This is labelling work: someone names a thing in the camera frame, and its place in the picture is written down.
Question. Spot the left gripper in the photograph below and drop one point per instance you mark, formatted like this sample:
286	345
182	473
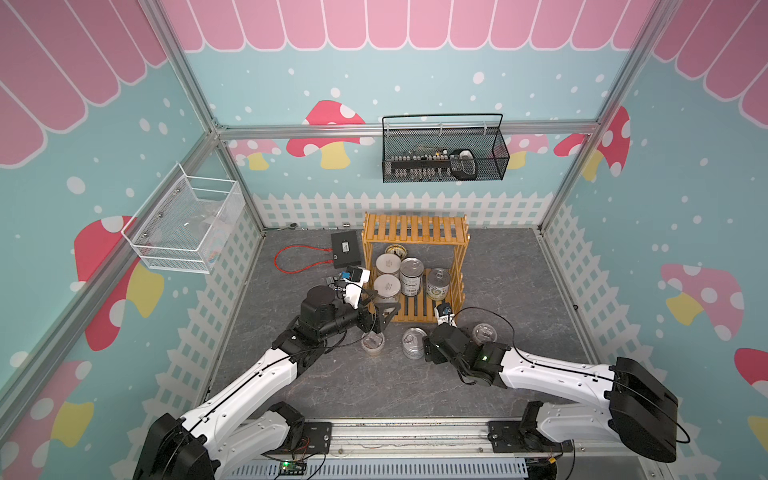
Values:
376	323

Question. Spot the orange label seed jar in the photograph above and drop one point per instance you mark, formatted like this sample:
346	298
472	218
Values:
373	344

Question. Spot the wooden two-tier shelf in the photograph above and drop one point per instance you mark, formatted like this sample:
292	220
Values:
381	230

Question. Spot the small clear seed jar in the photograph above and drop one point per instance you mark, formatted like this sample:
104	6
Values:
484	333

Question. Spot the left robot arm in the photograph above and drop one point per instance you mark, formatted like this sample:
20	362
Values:
214	439

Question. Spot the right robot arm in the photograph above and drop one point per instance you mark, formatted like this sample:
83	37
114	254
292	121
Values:
619	402

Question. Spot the white lid green can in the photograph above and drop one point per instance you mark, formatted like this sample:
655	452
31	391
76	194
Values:
387	287

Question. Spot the rear white lid can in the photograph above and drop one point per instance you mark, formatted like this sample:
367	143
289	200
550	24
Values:
388	264

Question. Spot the tall green label can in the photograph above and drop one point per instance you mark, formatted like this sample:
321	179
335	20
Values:
411	273

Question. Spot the purple label sun can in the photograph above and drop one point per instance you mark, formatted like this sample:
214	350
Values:
438	282

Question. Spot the brown tape roll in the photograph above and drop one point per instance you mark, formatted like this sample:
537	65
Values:
398	250

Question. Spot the black box device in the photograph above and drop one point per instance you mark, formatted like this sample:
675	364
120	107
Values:
346	249

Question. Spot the green circuit board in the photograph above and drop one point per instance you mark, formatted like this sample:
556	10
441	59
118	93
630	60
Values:
292	468

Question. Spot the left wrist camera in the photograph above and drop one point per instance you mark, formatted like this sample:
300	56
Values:
350	284

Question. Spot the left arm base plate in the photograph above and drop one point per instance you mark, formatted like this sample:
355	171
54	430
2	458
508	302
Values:
308	438

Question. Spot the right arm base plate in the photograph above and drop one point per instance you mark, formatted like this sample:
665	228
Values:
516	436

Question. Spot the black wire basket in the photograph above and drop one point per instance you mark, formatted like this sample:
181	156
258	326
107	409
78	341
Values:
463	147

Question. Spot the white wire basket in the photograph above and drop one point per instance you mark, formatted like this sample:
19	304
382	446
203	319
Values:
186	224

